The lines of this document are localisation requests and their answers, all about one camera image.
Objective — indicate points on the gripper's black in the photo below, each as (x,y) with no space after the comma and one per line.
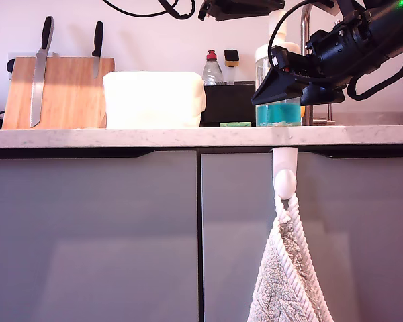
(332,47)

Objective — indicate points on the clear soap dispenser white pump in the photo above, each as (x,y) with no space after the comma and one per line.
(278,114)

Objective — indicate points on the dish soap bottle red cap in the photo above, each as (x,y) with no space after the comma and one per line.
(212,73)

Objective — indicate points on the steel kitchen faucet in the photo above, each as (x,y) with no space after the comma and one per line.
(304,30)

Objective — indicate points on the black yellow dish brush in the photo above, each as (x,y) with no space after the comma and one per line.
(231,55)

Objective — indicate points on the yellow rubber glove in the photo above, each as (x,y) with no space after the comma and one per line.
(302,111)

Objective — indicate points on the black sink caddy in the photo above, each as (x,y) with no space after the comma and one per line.
(226,105)

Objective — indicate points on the green sponge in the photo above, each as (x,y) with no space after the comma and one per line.
(235,124)

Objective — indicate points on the small steel tap lever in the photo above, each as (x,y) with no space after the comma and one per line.
(329,115)

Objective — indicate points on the white fabric basket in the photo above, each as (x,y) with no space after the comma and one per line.
(152,99)

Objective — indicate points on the white door hook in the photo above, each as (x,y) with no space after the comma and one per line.
(284,182)

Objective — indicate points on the grey cabinet door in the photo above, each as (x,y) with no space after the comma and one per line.
(362,234)
(87,234)

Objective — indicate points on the wooden knife block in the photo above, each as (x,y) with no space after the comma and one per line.
(70,99)

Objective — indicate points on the white camera box black bracket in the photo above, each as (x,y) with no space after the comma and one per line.
(346,7)

